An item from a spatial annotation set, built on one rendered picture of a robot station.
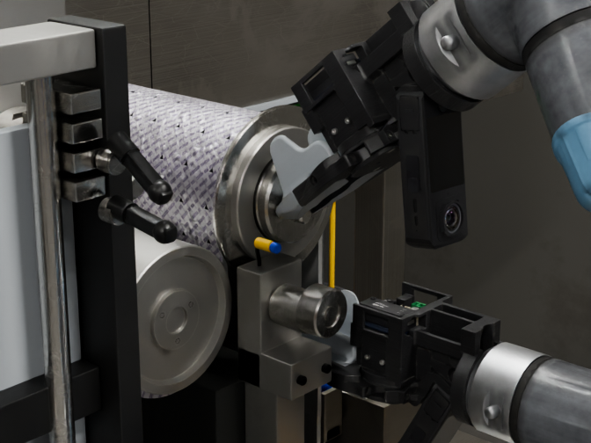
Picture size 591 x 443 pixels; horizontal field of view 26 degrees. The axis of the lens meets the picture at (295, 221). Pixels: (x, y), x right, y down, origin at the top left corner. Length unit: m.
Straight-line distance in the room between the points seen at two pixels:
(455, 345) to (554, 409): 0.10
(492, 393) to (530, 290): 2.61
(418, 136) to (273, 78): 0.64
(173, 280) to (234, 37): 0.52
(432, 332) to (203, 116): 0.26
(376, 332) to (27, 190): 0.40
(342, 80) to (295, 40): 0.63
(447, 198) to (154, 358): 0.26
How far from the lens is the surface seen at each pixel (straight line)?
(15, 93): 0.87
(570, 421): 0.98
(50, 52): 0.71
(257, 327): 1.03
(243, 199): 1.01
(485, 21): 0.83
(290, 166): 0.98
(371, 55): 0.91
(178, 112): 1.09
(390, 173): 2.01
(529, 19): 0.80
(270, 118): 1.03
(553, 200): 3.50
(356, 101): 0.91
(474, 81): 0.86
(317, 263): 1.13
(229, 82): 1.47
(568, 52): 0.78
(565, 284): 3.54
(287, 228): 1.04
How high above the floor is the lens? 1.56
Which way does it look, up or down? 18 degrees down
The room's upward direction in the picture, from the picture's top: straight up
